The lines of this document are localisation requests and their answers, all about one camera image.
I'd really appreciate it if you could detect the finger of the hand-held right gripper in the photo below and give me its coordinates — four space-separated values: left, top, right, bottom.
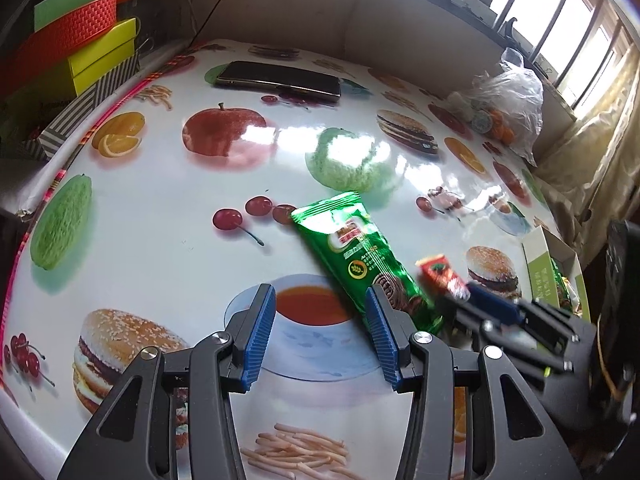
440 295 573 378
467 282 598 356

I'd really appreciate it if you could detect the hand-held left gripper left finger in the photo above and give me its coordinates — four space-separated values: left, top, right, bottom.
57 283 277 480

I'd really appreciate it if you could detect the dark smartphone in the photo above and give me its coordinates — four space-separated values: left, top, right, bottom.
215 60 342 103

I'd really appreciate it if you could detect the dark red snack packet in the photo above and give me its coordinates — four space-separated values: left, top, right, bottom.
416 255 473 303

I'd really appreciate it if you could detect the fruit print tablecloth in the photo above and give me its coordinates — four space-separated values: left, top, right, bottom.
0 37 591 480

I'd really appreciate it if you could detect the clear plastic bag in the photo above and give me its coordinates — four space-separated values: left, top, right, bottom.
447 47 545 166

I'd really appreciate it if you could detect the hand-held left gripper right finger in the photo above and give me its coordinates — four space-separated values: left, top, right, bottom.
365 285 583 480

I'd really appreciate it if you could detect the green cardboard box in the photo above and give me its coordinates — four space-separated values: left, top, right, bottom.
520 225 591 321

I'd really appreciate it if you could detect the beige patterned curtain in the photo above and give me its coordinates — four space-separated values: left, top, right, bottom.
530 35 640 271

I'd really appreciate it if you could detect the green wafer packet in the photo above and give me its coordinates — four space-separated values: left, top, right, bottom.
290 191 446 336

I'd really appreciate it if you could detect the black white striped box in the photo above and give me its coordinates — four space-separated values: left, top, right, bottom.
37 52 141 158

